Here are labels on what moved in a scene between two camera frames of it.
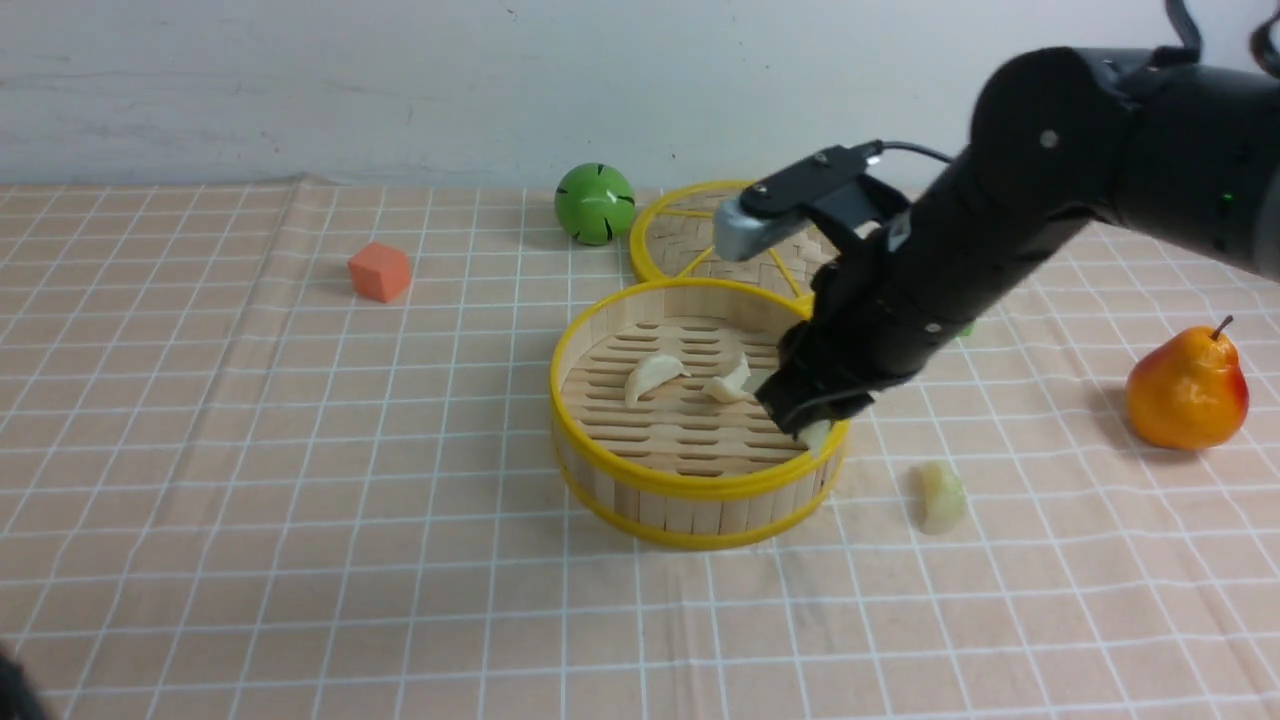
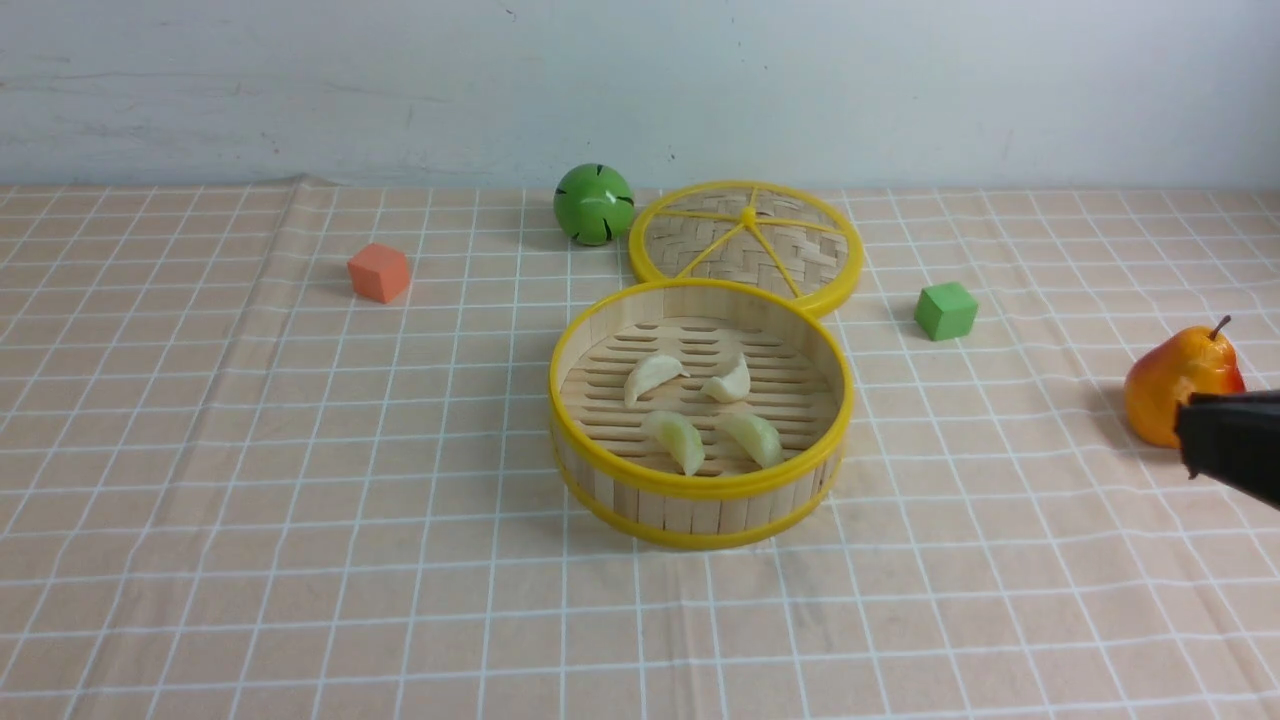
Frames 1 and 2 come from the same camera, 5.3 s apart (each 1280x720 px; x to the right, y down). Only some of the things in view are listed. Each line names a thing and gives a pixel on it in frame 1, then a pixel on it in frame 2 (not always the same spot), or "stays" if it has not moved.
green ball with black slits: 594,203 stays
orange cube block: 379,272 stays
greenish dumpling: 945,498 → 679,438
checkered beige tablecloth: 284,450 stays
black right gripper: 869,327 → 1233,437
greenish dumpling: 813,434 → 757,434
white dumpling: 650,373 stays
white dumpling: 730,387 stays
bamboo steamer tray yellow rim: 658,430 stays
